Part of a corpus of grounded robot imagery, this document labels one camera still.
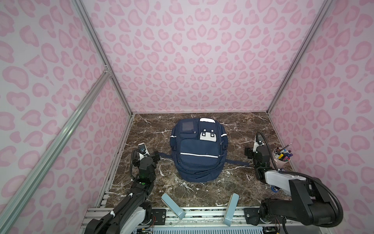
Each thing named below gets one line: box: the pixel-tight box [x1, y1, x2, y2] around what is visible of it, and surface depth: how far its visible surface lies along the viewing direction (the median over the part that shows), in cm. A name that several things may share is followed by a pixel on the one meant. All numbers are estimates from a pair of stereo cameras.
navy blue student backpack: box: [158, 118, 252, 183], surface depth 92 cm
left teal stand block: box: [161, 193, 187, 220], surface depth 75 cm
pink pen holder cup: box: [273, 146, 294, 170], surface depth 84 cm
